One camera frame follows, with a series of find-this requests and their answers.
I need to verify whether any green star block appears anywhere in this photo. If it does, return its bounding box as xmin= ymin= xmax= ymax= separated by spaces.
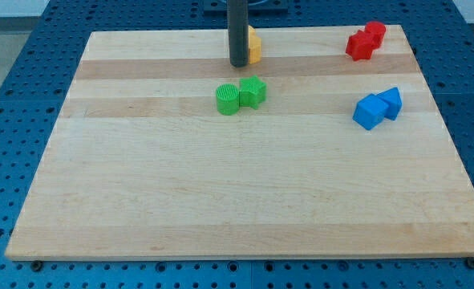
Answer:
xmin=239 ymin=75 xmax=267 ymax=110

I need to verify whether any light wooden board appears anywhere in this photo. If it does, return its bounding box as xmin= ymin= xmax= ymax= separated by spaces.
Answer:
xmin=6 ymin=25 xmax=474 ymax=261

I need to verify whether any red star block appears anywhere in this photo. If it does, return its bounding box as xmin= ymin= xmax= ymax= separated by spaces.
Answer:
xmin=346 ymin=30 xmax=376 ymax=61

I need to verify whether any blue triangular block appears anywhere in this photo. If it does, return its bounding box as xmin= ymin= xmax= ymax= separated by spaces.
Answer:
xmin=377 ymin=88 xmax=403 ymax=120

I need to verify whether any black screw front right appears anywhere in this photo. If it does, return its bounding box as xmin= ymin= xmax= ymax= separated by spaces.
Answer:
xmin=465 ymin=258 xmax=474 ymax=270

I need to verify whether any black screw front left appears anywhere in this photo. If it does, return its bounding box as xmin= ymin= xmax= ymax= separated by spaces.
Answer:
xmin=30 ymin=260 xmax=43 ymax=272

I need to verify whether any dark grey cylindrical robot stick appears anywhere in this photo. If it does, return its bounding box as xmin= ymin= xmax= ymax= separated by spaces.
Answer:
xmin=227 ymin=0 xmax=249 ymax=67

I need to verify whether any yellow block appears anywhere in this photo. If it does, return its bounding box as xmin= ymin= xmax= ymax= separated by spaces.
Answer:
xmin=248 ymin=26 xmax=261 ymax=64

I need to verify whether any blue cube block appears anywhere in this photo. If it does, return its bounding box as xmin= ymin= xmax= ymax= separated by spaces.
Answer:
xmin=352 ymin=94 xmax=388 ymax=130

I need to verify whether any green cylinder block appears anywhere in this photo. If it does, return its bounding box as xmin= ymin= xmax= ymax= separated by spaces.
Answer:
xmin=215 ymin=83 xmax=240 ymax=116

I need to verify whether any black screw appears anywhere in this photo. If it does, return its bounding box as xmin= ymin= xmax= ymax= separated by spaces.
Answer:
xmin=465 ymin=258 xmax=474 ymax=270
xmin=30 ymin=260 xmax=43 ymax=272

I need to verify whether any red cylinder block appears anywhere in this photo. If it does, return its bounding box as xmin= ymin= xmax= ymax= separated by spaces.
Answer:
xmin=365 ymin=21 xmax=387 ymax=49

